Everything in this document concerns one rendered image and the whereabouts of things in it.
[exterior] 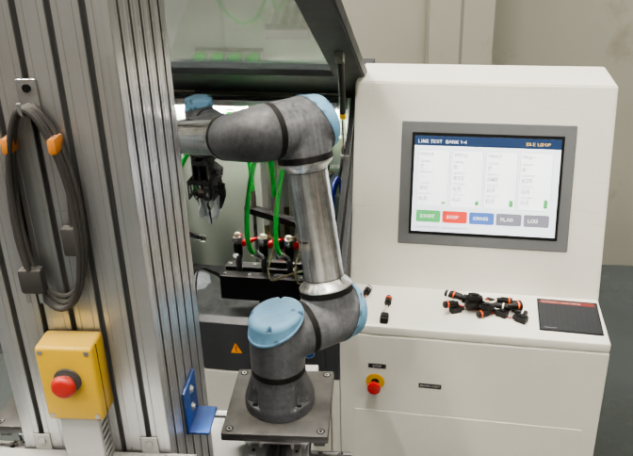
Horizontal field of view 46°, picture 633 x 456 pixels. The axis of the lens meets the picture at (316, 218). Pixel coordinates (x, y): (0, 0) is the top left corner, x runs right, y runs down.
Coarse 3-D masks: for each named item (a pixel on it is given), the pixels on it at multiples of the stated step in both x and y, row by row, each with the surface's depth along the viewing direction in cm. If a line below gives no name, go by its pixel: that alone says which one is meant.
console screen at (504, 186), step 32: (416, 128) 208; (448, 128) 206; (480, 128) 205; (512, 128) 203; (544, 128) 202; (576, 128) 200; (416, 160) 210; (448, 160) 208; (480, 160) 206; (512, 160) 205; (544, 160) 203; (416, 192) 211; (448, 192) 210; (480, 192) 208; (512, 192) 207; (544, 192) 205; (416, 224) 213; (448, 224) 211; (480, 224) 210; (512, 224) 208; (544, 224) 207
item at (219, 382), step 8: (208, 368) 216; (208, 376) 217; (216, 376) 216; (224, 376) 216; (232, 376) 215; (208, 384) 218; (216, 384) 218; (224, 384) 217; (232, 384) 217; (208, 392) 219; (216, 392) 219; (224, 392) 218; (232, 392) 218; (208, 400) 221; (216, 400) 220; (224, 400) 220; (224, 408) 221; (320, 448) 221; (328, 448) 220
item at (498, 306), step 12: (468, 300) 203; (480, 300) 203; (492, 300) 206; (504, 300) 202; (516, 300) 206; (456, 312) 203; (480, 312) 201; (492, 312) 203; (504, 312) 201; (516, 312) 201
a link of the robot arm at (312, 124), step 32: (320, 96) 152; (288, 128) 145; (320, 128) 149; (288, 160) 150; (320, 160) 150; (320, 192) 153; (320, 224) 154; (320, 256) 155; (320, 288) 156; (352, 288) 161; (320, 320) 155; (352, 320) 159
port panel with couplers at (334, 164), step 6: (336, 144) 237; (342, 144) 234; (336, 150) 238; (336, 156) 239; (330, 162) 240; (336, 162) 239; (330, 168) 241; (336, 168) 240; (330, 174) 238; (336, 174) 241; (330, 180) 242; (336, 192) 244; (336, 198) 245; (336, 204) 246; (336, 210) 247
